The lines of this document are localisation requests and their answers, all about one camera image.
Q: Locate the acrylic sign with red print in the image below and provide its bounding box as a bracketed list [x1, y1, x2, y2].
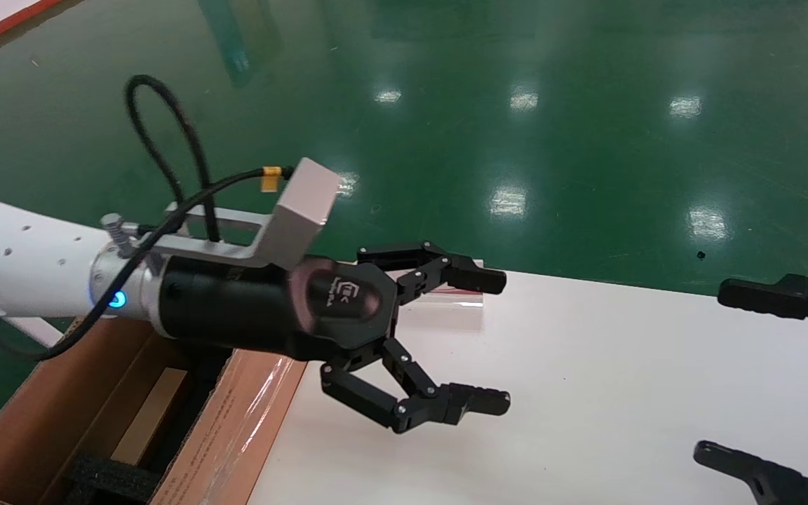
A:
[404, 260, 485, 309]

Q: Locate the large cardboard box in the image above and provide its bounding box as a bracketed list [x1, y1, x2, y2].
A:
[0, 316, 310, 505]

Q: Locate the black foam padding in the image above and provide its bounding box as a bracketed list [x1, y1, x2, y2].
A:
[67, 454, 163, 504]

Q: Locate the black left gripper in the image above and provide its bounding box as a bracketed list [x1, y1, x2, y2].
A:
[159, 242, 511, 434]

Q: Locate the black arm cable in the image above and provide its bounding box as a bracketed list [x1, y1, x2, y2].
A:
[0, 74, 296, 362]

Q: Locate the white pipe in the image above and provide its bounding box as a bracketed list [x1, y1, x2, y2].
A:
[4, 316, 65, 349]

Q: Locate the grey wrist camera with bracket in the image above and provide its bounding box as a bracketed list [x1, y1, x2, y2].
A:
[99, 157, 342, 271]

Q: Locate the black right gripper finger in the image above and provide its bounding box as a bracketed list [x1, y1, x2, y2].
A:
[717, 275, 808, 351]
[692, 443, 808, 505]

